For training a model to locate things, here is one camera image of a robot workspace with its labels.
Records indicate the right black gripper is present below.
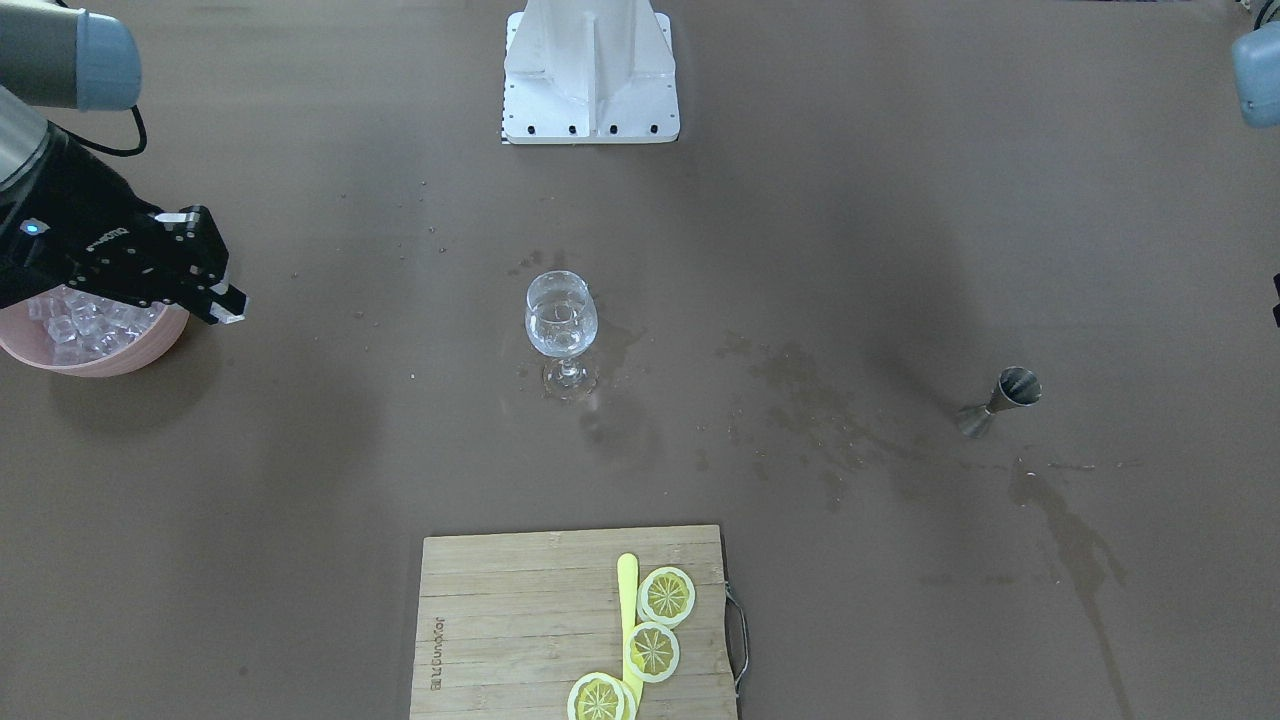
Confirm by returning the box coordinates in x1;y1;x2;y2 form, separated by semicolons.
1;128;248;325

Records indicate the clear ice cube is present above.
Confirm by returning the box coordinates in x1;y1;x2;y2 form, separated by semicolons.
212;306;244;324

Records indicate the steel double jigger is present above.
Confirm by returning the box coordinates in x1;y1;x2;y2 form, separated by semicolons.
956;366;1043;439

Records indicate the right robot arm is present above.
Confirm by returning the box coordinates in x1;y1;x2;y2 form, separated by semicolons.
1;1;247;324

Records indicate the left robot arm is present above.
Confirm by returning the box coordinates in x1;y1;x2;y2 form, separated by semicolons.
1231;18;1279;128

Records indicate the clear ice cubes pile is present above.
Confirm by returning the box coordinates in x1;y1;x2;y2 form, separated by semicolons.
23;286;164;366

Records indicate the clear wine glass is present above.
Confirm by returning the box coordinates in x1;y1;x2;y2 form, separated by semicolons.
524;270;599;400

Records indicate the pink bowl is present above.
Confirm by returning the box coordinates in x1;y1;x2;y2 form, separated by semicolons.
1;305;191;378

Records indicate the wooden cutting board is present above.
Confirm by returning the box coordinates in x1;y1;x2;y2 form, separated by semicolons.
410;524;739;719

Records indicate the yellow plastic knife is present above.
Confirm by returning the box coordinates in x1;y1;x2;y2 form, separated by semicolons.
616;552;644;719

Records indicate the lemon slice middle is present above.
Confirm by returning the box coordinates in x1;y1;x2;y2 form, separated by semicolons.
623;621;681;684

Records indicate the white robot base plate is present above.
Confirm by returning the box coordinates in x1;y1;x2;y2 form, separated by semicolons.
500;12;681;146

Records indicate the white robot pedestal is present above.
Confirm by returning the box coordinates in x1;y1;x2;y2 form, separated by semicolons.
503;0;678;141

